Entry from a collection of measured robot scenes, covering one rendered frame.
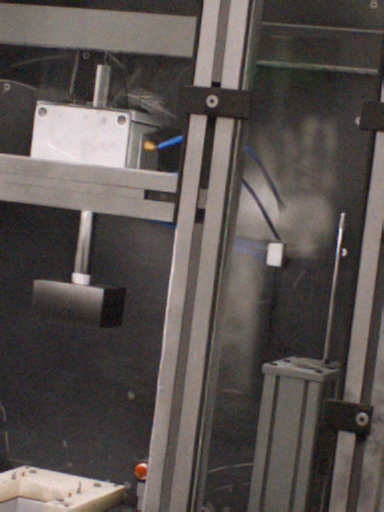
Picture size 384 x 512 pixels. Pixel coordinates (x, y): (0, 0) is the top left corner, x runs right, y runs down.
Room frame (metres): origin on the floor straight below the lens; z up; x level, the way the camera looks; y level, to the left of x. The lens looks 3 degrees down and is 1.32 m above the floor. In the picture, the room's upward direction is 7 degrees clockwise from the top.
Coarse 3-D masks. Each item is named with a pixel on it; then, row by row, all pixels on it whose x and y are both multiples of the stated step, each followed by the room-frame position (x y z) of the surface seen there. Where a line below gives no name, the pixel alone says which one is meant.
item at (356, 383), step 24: (360, 264) 1.20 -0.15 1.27; (360, 288) 1.20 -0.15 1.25; (360, 312) 1.19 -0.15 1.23; (360, 336) 1.19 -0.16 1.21; (360, 360) 1.19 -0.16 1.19; (360, 384) 1.19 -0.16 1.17; (336, 456) 1.20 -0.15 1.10; (360, 456) 1.20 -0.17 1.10; (336, 480) 1.20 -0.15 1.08; (360, 480) 1.19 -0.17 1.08; (336, 504) 1.19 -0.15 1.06; (360, 504) 1.19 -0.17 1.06
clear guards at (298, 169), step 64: (0, 0) 1.33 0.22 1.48; (64, 0) 1.31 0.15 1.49; (128, 0) 1.28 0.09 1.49; (192, 0) 1.26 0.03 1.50; (256, 0) 1.24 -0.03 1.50; (320, 0) 1.22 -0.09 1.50; (0, 64) 1.33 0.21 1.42; (64, 64) 1.30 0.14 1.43; (128, 64) 1.28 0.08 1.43; (192, 64) 1.26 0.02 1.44; (256, 64) 1.24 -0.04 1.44; (320, 64) 1.22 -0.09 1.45; (0, 128) 1.32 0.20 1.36; (64, 128) 1.30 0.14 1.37; (128, 128) 1.28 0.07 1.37; (256, 128) 1.23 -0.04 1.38; (320, 128) 1.21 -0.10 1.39; (0, 192) 1.32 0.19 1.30; (64, 192) 1.30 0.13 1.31; (128, 192) 1.27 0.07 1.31; (256, 192) 1.23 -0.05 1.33; (320, 192) 1.21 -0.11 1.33; (256, 256) 1.23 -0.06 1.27; (320, 256) 1.21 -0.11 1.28; (256, 320) 1.23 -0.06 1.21; (320, 320) 1.21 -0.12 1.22; (256, 384) 1.22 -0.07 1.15; (320, 384) 1.20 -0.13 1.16; (256, 448) 1.22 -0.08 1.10; (320, 448) 1.20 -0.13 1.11
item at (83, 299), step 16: (80, 224) 1.51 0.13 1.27; (96, 224) 1.52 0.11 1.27; (80, 240) 1.51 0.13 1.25; (80, 256) 1.51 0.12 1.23; (80, 272) 1.51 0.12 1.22; (48, 288) 1.50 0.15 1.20; (64, 288) 1.49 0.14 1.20; (80, 288) 1.48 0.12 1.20; (96, 288) 1.48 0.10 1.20; (112, 288) 1.50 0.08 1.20; (32, 304) 1.50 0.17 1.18; (48, 304) 1.50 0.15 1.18; (64, 304) 1.49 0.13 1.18; (80, 304) 1.48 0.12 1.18; (96, 304) 1.48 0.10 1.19; (112, 304) 1.50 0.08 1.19; (48, 320) 1.50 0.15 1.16; (64, 320) 1.49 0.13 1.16; (80, 320) 1.48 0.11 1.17; (96, 320) 1.48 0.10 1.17; (112, 320) 1.51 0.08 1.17
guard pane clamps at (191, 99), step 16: (176, 96) 1.26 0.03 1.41; (192, 96) 1.25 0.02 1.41; (208, 96) 1.25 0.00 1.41; (224, 96) 1.24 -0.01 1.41; (240, 96) 1.24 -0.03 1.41; (192, 112) 1.25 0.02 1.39; (208, 112) 1.25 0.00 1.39; (224, 112) 1.24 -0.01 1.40; (240, 112) 1.24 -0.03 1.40; (368, 112) 1.20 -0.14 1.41; (368, 128) 1.20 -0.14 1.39; (336, 400) 1.20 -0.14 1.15; (336, 416) 1.20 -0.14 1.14; (352, 416) 1.19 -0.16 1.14; (368, 416) 1.18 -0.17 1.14; (368, 432) 1.18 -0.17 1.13
